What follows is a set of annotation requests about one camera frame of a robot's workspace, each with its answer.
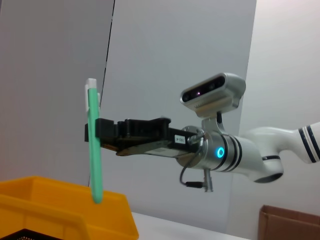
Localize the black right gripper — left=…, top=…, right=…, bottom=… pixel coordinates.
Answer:
left=83, top=116, right=201, bottom=160

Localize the right wrist cable with plug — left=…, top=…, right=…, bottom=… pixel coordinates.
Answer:
left=178, top=132, right=216, bottom=193

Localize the yellow plastic bin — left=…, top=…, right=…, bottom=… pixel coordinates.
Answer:
left=0, top=175, right=140, bottom=240

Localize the black mesh pen holder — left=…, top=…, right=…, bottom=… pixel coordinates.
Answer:
left=0, top=227, right=55, bottom=240

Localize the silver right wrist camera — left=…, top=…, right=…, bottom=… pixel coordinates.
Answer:
left=179, top=72, right=247, bottom=133

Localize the brown cardboard box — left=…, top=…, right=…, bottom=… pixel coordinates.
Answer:
left=258, top=204, right=320, bottom=240

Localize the green utility knife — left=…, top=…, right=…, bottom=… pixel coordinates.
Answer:
left=84, top=78, right=104, bottom=205

